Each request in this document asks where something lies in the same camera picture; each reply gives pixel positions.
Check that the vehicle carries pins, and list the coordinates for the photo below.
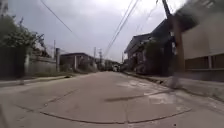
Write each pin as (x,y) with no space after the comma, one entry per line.
(115,68)

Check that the building with dark roof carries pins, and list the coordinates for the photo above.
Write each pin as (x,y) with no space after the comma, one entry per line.
(136,46)

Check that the grey concrete road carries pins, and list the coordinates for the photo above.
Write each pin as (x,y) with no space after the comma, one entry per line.
(106,96)

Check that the low building with flat roof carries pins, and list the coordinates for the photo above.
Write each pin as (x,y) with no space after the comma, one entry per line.
(78,60)

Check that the dark tree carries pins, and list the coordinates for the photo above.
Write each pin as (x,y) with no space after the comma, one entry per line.
(158,56)

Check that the utility pole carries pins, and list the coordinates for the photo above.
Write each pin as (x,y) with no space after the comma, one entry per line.
(178,50)

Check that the narrow concrete pavement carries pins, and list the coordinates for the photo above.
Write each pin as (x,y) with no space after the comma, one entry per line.
(30,80)

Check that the concrete pavement with kerb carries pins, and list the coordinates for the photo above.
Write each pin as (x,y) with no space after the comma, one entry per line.
(200,87)

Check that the row of trees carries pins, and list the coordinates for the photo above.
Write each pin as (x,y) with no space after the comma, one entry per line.
(16,36)

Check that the concrete post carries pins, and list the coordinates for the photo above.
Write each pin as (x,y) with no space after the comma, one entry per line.
(58,60)

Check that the pale boundary wall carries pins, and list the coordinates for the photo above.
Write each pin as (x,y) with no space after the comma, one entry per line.
(40,65)

